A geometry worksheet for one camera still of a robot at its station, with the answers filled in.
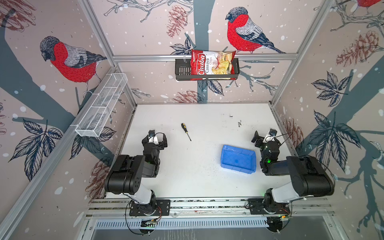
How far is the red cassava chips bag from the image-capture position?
873 millimetres

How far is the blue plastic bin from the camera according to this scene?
2.84 feet

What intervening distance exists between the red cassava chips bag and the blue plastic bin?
18.4 inches
